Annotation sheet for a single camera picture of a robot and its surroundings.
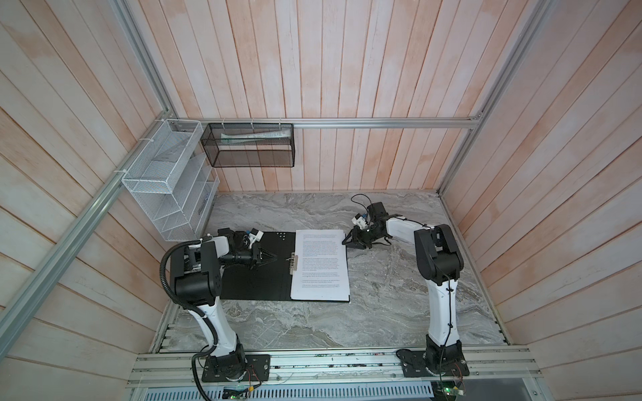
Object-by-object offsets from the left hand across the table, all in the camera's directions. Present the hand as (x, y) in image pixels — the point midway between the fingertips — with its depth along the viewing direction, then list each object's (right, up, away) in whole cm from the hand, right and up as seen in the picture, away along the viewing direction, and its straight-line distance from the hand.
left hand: (275, 260), depth 89 cm
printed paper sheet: (+17, -5, +5) cm, 19 cm away
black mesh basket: (-13, +47, +14) cm, 51 cm away
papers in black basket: (-18, +45, +1) cm, 49 cm away
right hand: (+27, +5, +12) cm, 30 cm away
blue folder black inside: (-1, -8, +1) cm, 8 cm away
